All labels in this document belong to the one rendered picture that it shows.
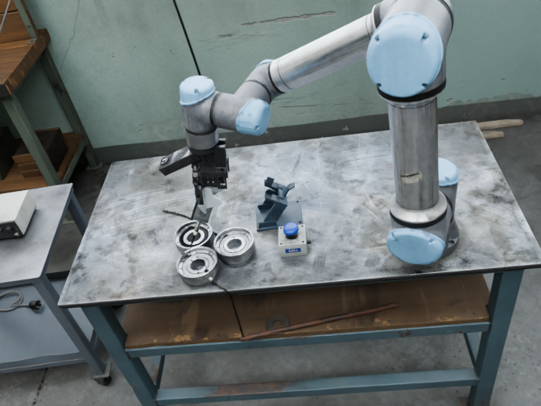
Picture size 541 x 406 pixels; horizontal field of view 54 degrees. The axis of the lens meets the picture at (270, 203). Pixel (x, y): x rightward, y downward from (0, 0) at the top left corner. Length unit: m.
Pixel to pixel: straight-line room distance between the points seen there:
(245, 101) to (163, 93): 1.94
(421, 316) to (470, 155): 0.49
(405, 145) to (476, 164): 0.66
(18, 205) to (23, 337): 0.60
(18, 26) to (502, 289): 2.42
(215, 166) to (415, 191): 0.47
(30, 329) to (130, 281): 0.94
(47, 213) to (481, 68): 2.24
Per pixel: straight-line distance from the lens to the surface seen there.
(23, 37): 2.96
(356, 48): 1.07
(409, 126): 0.96
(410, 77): 0.88
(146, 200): 1.65
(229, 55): 2.87
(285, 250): 1.34
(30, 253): 1.86
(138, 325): 1.66
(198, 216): 1.36
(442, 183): 1.20
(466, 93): 3.14
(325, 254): 1.35
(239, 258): 1.35
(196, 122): 1.16
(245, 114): 1.09
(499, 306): 1.52
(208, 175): 1.25
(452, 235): 1.35
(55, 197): 2.04
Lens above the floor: 1.80
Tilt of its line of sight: 41 degrees down
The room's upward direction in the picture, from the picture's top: 11 degrees counter-clockwise
